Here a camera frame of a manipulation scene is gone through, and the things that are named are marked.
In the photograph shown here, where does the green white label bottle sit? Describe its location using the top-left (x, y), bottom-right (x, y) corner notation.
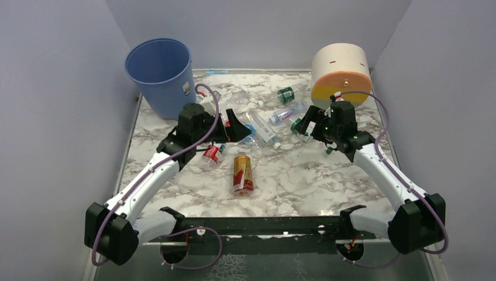
top-left (290, 117), bottom-right (316, 143)

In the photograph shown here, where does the white label tea bottle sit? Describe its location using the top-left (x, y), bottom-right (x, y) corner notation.
top-left (246, 110), bottom-right (281, 149)

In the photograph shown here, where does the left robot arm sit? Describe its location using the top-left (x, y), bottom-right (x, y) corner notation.
top-left (84, 103), bottom-right (251, 266)

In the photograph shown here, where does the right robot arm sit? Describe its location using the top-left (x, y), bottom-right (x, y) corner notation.
top-left (295, 101), bottom-right (449, 255)

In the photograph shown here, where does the blue plastic bin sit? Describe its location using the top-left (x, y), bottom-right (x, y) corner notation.
top-left (125, 38), bottom-right (196, 120)

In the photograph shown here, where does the blue label clear bottle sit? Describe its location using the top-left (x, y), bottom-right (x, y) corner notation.
top-left (242, 124), bottom-right (264, 155)

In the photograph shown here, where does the Ganten small water bottle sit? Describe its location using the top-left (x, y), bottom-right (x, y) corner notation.
top-left (268, 100), bottom-right (308, 125)

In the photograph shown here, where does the red label clear bottle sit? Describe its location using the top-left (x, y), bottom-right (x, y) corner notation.
top-left (202, 143), bottom-right (226, 167)

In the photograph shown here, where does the dark green label bottle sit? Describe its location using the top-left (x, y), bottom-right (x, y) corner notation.
top-left (257, 83), bottom-right (307, 108)

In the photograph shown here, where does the gold red drink bottle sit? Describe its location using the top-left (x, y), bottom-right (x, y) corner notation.
top-left (232, 152), bottom-right (254, 196)

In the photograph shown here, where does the cream cylinder with striped face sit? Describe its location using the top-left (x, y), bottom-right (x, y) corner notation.
top-left (311, 43), bottom-right (373, 109)

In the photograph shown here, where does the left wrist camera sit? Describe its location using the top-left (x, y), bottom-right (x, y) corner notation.
top-left (197, 91), bottom-right (217, 116)

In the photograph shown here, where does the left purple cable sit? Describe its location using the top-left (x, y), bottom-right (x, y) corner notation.
top-left (91, 83), bottom-right (223, 271)

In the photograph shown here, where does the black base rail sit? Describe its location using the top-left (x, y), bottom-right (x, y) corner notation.
top-left (140, 216), bottom-right (375, 255)

